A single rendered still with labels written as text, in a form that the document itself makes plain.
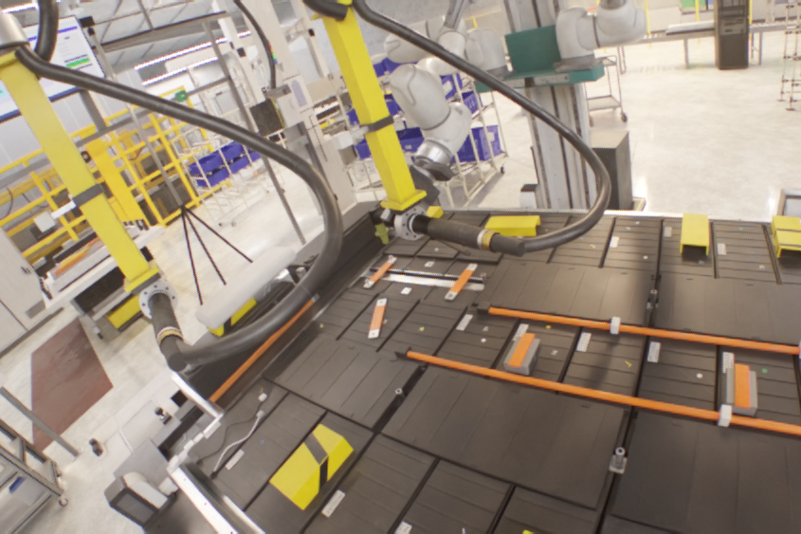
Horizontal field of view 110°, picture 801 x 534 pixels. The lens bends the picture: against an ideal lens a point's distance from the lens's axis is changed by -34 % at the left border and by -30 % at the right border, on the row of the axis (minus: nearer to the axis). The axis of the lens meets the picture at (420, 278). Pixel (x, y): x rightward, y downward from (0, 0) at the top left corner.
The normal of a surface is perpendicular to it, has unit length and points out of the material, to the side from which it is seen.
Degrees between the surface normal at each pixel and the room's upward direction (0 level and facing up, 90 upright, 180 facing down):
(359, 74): 90
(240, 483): 0
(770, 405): 0
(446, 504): 0
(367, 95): 90
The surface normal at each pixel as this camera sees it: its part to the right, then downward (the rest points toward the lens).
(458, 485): -0.29, -0.80
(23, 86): 0.66, 0.23
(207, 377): 0.81, 0.09
